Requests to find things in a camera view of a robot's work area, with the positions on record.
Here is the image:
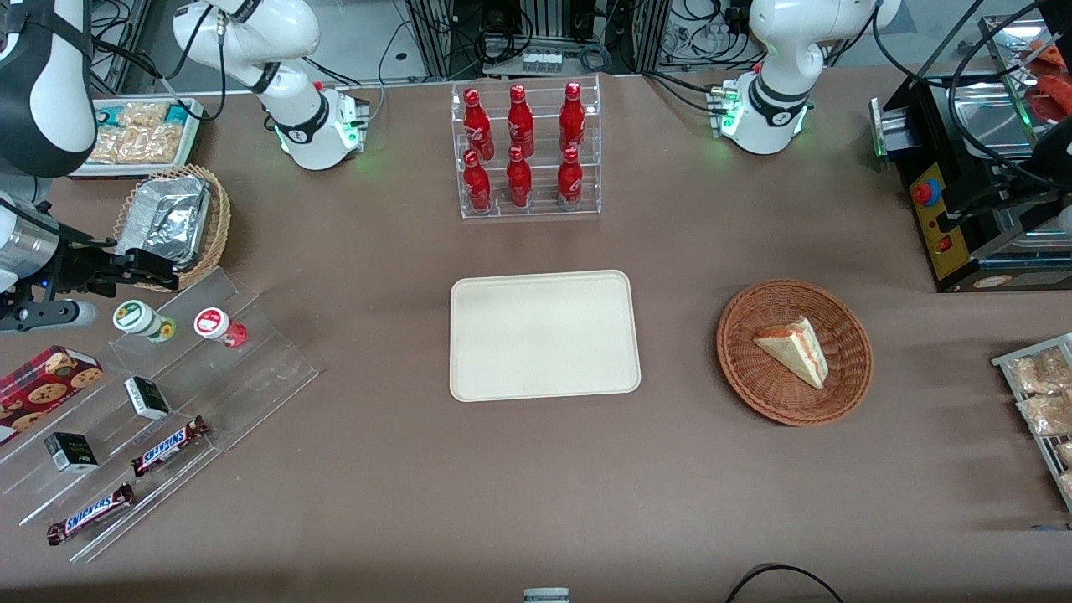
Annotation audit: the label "black oven with yellow panel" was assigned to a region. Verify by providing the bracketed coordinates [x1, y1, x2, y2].
[869, 17, 1072, 294]

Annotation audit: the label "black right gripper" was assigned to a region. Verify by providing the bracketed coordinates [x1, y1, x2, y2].
[46, 243, 182, 299]

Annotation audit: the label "silver foil pack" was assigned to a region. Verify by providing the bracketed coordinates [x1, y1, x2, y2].
[117, 176, 212, 271]

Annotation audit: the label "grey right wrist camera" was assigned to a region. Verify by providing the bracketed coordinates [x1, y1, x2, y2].
[0, 300, 98, 333]

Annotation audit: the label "tray of snacks right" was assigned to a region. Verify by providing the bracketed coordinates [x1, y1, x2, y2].
[992, 333, 1072, 513]

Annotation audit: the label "clear acrylic bottle rack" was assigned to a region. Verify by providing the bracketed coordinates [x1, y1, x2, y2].
[451, 74, 602, 220]

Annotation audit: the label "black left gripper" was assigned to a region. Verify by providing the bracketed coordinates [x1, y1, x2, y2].
[938, 124, 1072, 237]

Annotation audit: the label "red gum bottle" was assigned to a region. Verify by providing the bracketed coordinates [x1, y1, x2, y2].
[193, 307, 249, 349]

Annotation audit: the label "clear acrylic stepped display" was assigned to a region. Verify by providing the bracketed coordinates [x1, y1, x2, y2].
[0, 266, 321, 564]

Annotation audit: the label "green lid yogurt cup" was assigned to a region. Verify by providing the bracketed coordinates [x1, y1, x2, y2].
[113, 300, 177, 343]

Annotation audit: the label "white snack tray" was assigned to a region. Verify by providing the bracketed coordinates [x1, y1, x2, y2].
[69, 96, 204, 181]

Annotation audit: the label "oval wicker basket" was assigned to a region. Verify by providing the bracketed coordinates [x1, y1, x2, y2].
[113, 164, 232, 292]

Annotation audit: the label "wrapped triangle sandwich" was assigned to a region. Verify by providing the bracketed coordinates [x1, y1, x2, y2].
[753, 317, 829, 390]

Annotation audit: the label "round brown wicker basket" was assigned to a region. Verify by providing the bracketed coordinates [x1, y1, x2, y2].
[716, 279, 874, 427]

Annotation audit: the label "cream plastic tray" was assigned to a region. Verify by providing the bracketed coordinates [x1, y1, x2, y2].
[450, 270, 642, 403]

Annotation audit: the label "beige snack packs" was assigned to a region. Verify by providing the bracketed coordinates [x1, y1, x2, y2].
[88, 101, 183, 165]

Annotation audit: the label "small black box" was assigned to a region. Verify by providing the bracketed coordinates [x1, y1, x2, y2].
[124, 376, 172, 420]
[44, 432, 99, 472]

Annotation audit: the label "red cookie box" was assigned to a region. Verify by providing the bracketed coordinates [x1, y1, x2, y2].
[0, 345, 105, 446]

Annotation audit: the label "red cola bottle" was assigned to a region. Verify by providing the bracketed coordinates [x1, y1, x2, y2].
[462, 151, 493, 212]
[505, 147, 533, 209]
[559, 81, 586, 154]
[556, 147, 584, 207]
[507, 84, 535, 157]
[463, 88, 494, 160]

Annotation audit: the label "black cable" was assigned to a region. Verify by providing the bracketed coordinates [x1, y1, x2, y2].
[724, 564, 847, 603]

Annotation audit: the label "Snickers chocolate bar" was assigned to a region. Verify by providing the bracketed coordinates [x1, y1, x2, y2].
[46, 482, 136, 546]
[131, 416, 210, 477]

